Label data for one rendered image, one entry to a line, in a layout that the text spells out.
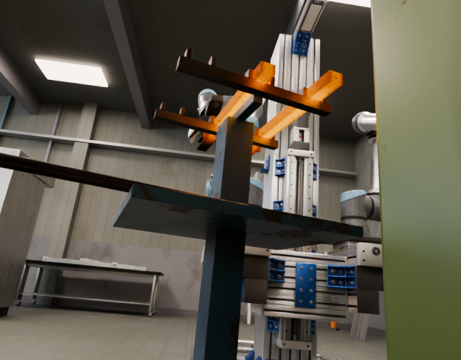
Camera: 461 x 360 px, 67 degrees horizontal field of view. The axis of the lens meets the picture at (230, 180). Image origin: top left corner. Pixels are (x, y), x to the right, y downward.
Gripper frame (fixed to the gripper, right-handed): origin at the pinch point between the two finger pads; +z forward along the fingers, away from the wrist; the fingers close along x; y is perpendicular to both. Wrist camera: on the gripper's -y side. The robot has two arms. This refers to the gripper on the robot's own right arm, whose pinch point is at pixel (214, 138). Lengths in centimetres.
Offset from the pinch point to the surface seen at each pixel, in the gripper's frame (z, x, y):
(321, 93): 29.7, -14.4, -29.8
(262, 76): 30.1, -2.1, -31.5
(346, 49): -461, -256, 73
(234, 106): 22.7, 0.5, -21.5
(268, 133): 17.6, -10.3, -13.5
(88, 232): -453, 159, 524
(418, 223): 69, -10, -33
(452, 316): 77, -10, -31
